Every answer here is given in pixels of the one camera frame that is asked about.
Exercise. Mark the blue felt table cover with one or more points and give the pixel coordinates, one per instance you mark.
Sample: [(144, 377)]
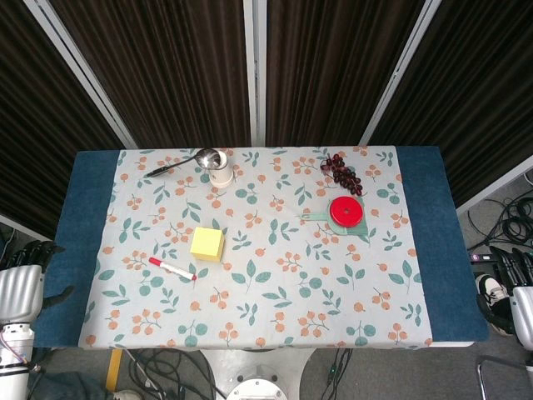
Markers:
[(441, 233)]

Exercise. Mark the white paper cup stack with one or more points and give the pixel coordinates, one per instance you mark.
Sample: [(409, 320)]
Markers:
[(220, 173)]

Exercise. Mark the red round disc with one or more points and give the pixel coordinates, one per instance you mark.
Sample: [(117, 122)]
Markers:
[(346, 211)]

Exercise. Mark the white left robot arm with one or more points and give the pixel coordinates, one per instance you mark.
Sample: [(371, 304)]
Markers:
[(14, 358)]

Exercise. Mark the red white marker pen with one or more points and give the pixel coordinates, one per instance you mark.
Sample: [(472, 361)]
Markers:
[(172, 269)]

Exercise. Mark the floral print tablecloth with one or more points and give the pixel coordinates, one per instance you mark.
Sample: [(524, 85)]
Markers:
[(270, 291)]

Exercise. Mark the white black sneaker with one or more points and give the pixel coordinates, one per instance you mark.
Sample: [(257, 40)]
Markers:
[(493, 291)]

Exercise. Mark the metal chair frame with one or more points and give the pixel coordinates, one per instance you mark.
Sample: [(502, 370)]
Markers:
[(499, 362)]

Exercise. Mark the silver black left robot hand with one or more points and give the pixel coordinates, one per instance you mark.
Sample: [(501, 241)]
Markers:
[(21, 287)]

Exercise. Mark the yellow table leg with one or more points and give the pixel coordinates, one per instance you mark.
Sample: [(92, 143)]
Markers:
[(114, 368)]

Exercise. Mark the green plastic hand brush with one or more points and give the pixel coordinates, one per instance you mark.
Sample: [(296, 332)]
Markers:
[(354, 231)]

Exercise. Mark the black power strip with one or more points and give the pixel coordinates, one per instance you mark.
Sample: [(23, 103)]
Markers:
[(484, 256)]

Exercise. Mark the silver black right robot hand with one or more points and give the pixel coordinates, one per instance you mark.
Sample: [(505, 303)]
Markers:
[(524, 308)]

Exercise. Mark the dark red grape bunch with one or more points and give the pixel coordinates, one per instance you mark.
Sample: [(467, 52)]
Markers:
[(343, 175)]

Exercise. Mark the dark fabric partition panel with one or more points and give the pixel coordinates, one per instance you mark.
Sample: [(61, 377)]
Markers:
[(166, 71), (37, 125), (479, 83), (333, 71)]

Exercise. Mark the yellow foam cube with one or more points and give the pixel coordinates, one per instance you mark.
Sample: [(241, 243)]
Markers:
[(206, 243)]

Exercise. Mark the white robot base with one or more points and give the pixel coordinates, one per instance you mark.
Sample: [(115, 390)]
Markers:
[(254, 371)]

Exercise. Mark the dark blue cloth heap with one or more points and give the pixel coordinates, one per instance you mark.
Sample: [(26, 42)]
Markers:
[(71, 387)]

